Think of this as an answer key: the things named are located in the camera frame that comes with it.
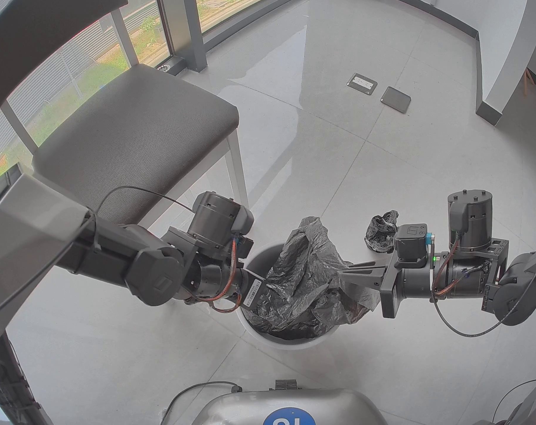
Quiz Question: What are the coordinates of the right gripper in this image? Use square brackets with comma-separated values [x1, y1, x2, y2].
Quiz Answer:
[337, 259, 433, 319]

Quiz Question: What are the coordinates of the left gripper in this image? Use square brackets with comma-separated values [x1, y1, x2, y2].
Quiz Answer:
[226, 267, 269, 314]

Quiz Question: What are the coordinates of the black plastic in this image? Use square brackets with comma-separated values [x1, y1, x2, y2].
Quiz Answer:
[365, 210, 401, 254]

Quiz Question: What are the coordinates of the black plastic bag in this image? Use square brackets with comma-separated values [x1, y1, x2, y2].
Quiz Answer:
[249, 215, 381, 342]

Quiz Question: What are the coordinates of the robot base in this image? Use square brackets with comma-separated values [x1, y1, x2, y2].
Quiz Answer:
[162, 378, 386, 425]

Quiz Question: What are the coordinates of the white trash bin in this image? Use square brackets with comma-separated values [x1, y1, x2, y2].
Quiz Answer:
[239, 243, 339, 352]

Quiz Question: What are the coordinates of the grey padded chair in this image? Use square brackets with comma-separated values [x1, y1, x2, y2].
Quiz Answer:
[0, 0, 251, 231]

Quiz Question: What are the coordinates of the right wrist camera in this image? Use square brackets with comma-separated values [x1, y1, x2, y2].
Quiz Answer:
[394, 223, 436, 269]

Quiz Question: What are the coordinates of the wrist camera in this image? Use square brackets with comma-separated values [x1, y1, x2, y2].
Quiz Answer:
[229, 205, 256, 260]
[394, 223, 436, 269]

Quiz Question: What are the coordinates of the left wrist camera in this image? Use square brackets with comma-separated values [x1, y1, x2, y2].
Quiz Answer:
[229, 205, 256, 260]

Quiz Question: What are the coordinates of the black cable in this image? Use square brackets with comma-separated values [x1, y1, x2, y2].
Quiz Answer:
[491, 378, 536, 425]
[95, 186, 194, 220]
[431, 298, 513, 338]
[164, 381, 243, 425]

